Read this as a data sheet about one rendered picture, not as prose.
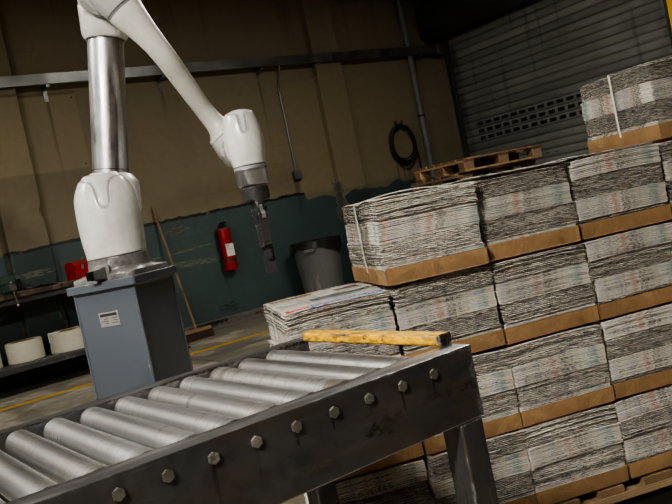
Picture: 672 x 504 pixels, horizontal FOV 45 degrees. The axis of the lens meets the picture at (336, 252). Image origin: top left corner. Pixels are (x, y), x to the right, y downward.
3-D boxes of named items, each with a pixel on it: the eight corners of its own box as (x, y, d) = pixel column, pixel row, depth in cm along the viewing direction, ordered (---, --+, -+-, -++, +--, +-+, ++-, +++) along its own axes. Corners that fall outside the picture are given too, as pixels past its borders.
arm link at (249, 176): (263, 164, 228) (267, 185, 228) (231, 171, 225) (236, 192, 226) (268, 161, 219) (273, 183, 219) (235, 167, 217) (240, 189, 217)
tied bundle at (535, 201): (438, 262, 256) (424, 190, 255) (523, 242, 262) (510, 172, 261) (485, 265, 219) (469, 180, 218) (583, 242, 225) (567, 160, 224)
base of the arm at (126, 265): (61, 290, 202) (56, 268, 202) (113, 277, 223) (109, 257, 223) (122, 278, 196) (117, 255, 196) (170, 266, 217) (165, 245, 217)
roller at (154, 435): (107, 428, 150) (101, 402, 150) (220, 465, 111) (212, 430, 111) (80, 437, 147) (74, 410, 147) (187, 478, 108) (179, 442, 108)
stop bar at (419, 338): (315, 338, 173) (314, 329, 173) (454, 341, 137) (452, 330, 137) (303, 342, 171) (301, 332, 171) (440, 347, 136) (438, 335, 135)
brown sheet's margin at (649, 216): (522, 240, 262) (519, 227, 262) (600, 222, 269) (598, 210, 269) (584, 239, 226) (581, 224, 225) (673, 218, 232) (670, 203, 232)
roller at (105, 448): (72, 440, 146) (66, 413, 146) (177, 482, 107) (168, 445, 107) (44, 449, 143) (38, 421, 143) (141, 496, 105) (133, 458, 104)
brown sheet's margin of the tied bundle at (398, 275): (372, 283, 225) (368, 268, 225) (468, 261, 231) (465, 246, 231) (387, 286, 210) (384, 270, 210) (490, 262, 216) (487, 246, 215)
